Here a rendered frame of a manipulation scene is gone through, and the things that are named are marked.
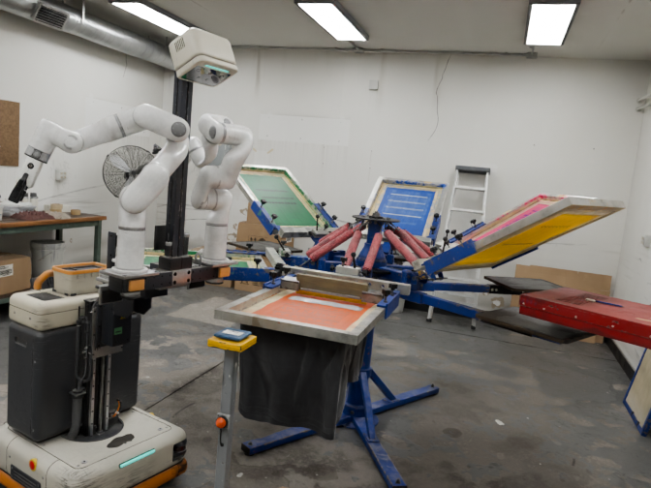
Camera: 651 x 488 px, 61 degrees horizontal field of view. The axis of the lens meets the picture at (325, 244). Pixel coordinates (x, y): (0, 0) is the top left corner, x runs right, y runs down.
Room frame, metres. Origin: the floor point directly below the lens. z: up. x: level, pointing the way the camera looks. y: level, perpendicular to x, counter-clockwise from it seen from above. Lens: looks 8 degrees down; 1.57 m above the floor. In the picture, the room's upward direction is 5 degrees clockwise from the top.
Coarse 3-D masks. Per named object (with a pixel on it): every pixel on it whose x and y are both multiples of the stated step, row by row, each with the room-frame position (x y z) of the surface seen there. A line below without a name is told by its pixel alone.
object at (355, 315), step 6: (330, 300) 2.61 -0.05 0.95; (336, 300) 2.62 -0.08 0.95; (324, 306) 2.48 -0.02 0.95; (330, 306) 2.49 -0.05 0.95; (360, 306) 2.55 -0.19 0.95; (366, 306) 2.56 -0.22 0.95; (354, 312) 2.43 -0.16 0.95; (360, 312) 2.44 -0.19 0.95; (348, 318) 2.32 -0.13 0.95; (354, 318) 2.33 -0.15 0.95; (318, 324) 2.17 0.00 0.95; (324, 324) 2.18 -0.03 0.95; (336, 324) 2.20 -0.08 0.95; (342, 324) 2.20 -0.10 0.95; (348, 324) 2.21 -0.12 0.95
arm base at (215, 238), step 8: (208, 232) 2.34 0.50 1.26; (216, 232) 2.33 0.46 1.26; (224, 232) 2.35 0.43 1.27; (208, 240) 2.34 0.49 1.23; (216, 240) 2.33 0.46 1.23; (224, 240) 2.36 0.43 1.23; (208, 248) 2.34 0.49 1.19; (216, 248) 2.34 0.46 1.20; (224, 248) 2.36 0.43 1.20; (208, 256) 2.34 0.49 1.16; (216, 256) 2.34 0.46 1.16; (224, 256) 2.36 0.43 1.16
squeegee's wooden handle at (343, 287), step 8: (296, 280) 2.66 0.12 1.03; (304, 280) 2.65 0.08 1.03; (312, 280) 2.64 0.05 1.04; (320, 280) 2.63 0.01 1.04; (328, 280) 2.62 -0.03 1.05; (336, 280) 2.61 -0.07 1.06; (344, 280) 2.61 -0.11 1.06; (304, 288) 2.65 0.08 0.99; (312, 288) 2.64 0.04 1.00; (320, 288) 2.63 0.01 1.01; (328, 288) 2.62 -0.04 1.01; (336, 288) 2.60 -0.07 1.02; (344, 288) 2.59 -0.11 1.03; (352, 288) 2.58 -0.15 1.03; (360, 288) 2.57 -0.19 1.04; (368, 288) 2.58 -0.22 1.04; (360, 296) 2.57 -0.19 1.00
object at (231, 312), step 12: (276, 288) 2.63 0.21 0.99; (240, 300) 2.30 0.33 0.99; (252, 300) 2.37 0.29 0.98; (216, 312) 2.12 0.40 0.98; (228, 312) 2.11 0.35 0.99; (240, 312) 2.12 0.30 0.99; (372, 312) 2.32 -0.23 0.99; (384, 312) 2.40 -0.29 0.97; (252, 324) 2.08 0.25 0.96; (264, 324) 2.06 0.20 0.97; (276, 324) 2.05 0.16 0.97; (288, 324) 2.03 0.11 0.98; (300, 324) 2.02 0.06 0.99; (312, 324) 2.04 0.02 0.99; (360, 324) 2.10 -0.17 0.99; (372, 324) 2.19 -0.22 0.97; (312, 336) 2.01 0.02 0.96; (324, 336) 1.99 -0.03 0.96; (336, 336) 1.98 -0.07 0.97; (348, 336) 1.97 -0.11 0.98; (360, 336) 2.00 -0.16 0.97
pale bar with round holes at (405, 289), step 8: (288, 272) 2.91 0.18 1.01; (296, 272) 2.90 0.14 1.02; (304, 272) 2.89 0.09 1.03; (312, 272) 2.87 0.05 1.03; (320, 272) 2.86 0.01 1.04; (328, 272) 2.88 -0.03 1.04; (352, 280) 2.81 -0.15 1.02; (360, 280) 2.80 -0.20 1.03; (368, 280) 2.78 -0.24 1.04; (376, 280) 2.79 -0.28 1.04; (384, 280) 2.81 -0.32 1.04; (376, 288) 2.77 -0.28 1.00; (384, 288) 2.76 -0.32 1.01; (400, 288) 2.74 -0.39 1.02; (408, 288) 2.72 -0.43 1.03
